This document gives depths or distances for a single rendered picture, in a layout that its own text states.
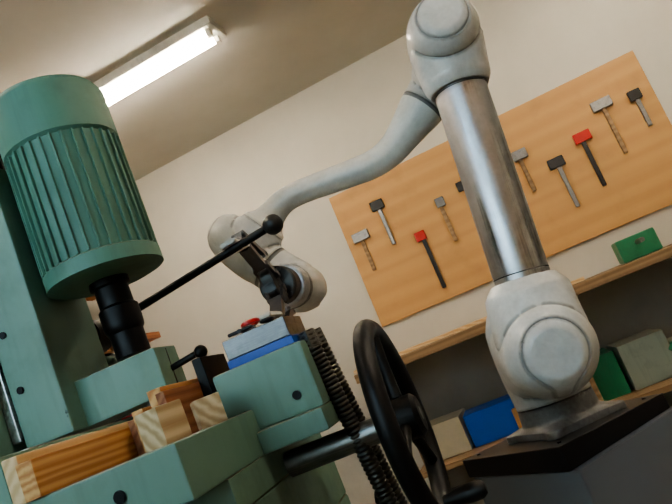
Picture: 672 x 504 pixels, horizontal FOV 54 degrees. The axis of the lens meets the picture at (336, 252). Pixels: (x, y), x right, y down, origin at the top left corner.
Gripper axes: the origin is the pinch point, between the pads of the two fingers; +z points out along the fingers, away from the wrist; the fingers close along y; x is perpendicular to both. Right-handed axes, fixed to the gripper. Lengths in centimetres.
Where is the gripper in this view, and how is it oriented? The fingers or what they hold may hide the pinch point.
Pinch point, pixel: (246, 280)
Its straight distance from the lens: 112.1
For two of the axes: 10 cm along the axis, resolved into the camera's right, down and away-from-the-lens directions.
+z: -2.2, -0.9, -9.7
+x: 8.7, -4.7, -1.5
